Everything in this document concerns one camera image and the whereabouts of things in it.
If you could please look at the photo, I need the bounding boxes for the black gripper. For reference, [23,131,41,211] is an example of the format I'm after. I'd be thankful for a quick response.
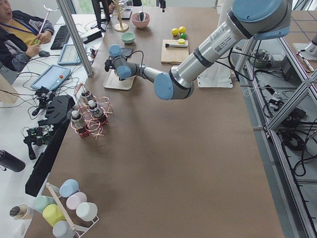
[158,0,165,12]

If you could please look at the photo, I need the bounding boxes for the white round plate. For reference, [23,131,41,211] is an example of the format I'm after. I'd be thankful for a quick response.
[114,70,135,80]

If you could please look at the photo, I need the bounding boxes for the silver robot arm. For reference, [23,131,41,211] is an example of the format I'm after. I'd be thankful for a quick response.
[105,0,292,100]

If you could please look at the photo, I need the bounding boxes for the cream rabbit tray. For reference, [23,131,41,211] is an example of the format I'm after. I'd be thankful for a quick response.
[103,69,136,91]

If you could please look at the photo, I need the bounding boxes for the metal scoop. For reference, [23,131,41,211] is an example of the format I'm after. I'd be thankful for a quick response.
[138,6,146,22]

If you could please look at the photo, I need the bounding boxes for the yellow lemon far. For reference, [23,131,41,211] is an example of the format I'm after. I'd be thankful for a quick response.
[178,26,186,34]

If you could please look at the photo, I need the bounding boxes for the grey folded cloth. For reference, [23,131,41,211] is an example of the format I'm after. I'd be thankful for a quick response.
[121,48,134,58]

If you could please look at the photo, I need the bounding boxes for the pink bowl with ice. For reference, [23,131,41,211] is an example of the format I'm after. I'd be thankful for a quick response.
[131,12,151,29]

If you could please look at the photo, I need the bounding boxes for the green lime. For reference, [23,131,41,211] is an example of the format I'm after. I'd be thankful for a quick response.
[180,33,187,40]

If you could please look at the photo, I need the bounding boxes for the steel muddler rod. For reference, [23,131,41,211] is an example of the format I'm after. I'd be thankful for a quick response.
[165,43,182,48]

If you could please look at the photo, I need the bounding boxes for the half lemon slice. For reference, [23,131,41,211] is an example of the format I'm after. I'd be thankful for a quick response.
[178,38,185,45]

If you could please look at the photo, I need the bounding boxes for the tea bottle two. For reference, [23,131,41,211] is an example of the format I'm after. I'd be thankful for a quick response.
[88,100,104,119]

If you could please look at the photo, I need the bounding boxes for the green bowl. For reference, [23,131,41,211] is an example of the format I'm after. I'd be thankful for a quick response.
[121,32,135,44]

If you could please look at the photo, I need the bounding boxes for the wooden cutting board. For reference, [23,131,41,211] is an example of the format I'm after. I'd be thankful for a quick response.
[160,39,189,64]

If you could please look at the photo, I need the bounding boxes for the tea bottle three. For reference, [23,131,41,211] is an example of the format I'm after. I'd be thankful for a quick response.
[81,91,94,105]

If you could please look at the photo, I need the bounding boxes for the wooden mug tree stand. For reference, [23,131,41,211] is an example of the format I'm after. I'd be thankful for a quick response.
[112,0,129,32]

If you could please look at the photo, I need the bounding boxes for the blue teach pendant far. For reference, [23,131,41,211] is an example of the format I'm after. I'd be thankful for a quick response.
[57,44,81,66]

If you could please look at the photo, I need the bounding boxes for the blue teach pendant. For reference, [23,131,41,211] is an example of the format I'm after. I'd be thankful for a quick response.
[30,64,71,91]
[57,44,81,66]

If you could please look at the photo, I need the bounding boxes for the tea bottle one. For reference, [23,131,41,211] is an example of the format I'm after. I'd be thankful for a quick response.
[71,110,85,129]

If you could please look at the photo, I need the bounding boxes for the blue teach pendant near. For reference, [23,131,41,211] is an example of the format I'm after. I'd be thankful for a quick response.
[30,64,71,91]

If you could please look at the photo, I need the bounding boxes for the black keyboard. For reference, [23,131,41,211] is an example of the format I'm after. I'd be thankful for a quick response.
[50,25,70,50]

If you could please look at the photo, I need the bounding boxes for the seated person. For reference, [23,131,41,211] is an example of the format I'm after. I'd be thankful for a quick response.
[0,0,54,72]

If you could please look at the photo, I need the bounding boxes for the white cup rack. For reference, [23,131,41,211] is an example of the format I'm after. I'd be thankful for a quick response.
[33,178,100,238]

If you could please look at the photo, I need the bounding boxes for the black water bottle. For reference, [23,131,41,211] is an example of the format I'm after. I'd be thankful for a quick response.
[0,150,26,172]

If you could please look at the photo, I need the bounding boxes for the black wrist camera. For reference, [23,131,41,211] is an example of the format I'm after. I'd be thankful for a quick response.
[104,57,115,72]

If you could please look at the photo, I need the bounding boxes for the copper wire bottle rack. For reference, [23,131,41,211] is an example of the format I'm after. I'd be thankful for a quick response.
[70,83,114,139]

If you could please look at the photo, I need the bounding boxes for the aluminium frame post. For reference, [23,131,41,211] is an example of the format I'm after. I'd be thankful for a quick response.
[56,0,93,76]

